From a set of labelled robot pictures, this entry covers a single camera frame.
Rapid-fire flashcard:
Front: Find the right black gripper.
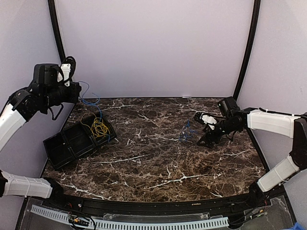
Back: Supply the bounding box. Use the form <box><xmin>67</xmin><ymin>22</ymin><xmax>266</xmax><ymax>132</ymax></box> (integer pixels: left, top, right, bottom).
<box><xmin>197</xmin><ymin>117</ymin><xmax>239</xmax><ymax>148</ymax></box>

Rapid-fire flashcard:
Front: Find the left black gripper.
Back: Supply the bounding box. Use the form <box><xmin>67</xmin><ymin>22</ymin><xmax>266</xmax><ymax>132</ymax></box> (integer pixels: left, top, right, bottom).
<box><xmin>43</xmin><ymin>80</ymin><xmax>81</xmax><ymax>109</ymax></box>

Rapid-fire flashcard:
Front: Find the blue cable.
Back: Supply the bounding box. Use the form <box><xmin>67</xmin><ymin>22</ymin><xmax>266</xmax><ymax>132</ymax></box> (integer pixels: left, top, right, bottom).
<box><xmin>78</xmin><ymin>80</ymin><xmax>111</xmax><ymax>144</ymax></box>
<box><xmin>178</xmin><ymin>119</ymin><xmax>197</xmax><ymax>142</ymax></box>

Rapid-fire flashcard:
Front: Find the yellow cable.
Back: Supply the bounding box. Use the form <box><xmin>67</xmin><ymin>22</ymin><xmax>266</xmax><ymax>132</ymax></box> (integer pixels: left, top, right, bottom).
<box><xmin>80</xmin><ymin>112</ymin><xmax>111</xmax><ymax>139</ymax></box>

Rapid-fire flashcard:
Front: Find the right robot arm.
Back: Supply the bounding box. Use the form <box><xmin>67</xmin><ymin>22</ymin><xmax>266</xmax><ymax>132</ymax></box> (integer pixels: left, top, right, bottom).
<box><xmin>194</xmin><ymin>97</ymin><xmax>307</xmax><ymax>208</ymax></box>

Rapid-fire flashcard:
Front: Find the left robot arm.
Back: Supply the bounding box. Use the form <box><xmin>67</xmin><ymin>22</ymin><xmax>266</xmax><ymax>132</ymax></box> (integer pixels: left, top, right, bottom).
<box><xmin>0</xmin><ymin>57</ymin><xmax>82</xmax><ymax>209</ymax></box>

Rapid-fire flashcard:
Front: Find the black compartment tray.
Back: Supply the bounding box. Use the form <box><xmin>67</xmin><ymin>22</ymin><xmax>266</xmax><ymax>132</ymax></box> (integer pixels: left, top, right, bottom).
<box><xmin>43</xmin><ymin>113</ymin><xmax>117</xmax><ymax>171</ymax></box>

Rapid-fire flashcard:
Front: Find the blue object at corner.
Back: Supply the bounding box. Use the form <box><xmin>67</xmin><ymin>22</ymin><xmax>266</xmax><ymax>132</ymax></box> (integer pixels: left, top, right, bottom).
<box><xmin>291</xmin><ymin>222</ymin><xmax>306</xmax><ymax>230</ymax></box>

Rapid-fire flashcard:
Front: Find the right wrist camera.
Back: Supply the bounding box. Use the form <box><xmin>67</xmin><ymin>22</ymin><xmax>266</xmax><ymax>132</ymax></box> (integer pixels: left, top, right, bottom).
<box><xmin>193</xmin><ymin>112</ymin><xmax>217</xmax><ymax>130</ymax></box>

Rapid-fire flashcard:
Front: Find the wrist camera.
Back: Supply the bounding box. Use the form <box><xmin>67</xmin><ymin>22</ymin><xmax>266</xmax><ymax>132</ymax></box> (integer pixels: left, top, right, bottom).
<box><xmin>57</xmin><ymin>56</ymin><xmax>76</xmax><ymax>87</ymax></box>
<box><xmin>193</xmin><ymin>112</ymin><xmax>217</xmax><ymax>130</ymax></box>

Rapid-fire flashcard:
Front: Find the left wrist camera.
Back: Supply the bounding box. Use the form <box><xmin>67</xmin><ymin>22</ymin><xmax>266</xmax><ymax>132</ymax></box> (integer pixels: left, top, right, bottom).
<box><xmin>57</xmin><ymin>56</ymin><xmax>76</xmax><ymax>87</ymax></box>

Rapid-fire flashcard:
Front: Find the black front rail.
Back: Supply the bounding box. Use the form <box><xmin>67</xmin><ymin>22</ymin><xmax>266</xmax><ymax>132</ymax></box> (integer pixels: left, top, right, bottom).
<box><xmin>26</xmin><ymin>186</ymin><xmax>288</xmax><ymax>220</ymax></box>

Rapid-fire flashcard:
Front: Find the white slotted cable duct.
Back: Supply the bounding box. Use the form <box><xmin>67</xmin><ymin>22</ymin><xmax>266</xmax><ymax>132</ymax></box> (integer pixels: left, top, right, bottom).
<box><xmin>31</xmin><ymin>205</ymin><xmax>229</xmax><ymax>230</ymax></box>

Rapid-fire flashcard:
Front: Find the left black frame post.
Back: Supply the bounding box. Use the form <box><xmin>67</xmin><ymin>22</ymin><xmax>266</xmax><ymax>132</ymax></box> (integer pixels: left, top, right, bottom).
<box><xmin>47</xmin><ymin>0</ymin><xmax>79</xmax><ymax>103</ymax></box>

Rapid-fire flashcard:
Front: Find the black frame post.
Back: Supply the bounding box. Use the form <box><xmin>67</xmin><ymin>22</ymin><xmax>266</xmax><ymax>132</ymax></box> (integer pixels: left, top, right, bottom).
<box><xmin>233</xmin><ymin>0</ymin><xmax>261</xmax><ymax>100</ymax></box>
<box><xmin>47</xmin><ymin>0</ymin><xmax>79</xmax><ymax>103</ymax></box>

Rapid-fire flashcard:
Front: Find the right black frame post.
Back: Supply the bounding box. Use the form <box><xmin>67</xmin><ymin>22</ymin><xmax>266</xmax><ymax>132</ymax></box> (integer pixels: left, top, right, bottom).
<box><xmin>233</xmin><ymin>0</ymin><xmax>261</xmax><ymax>100</ymax></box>

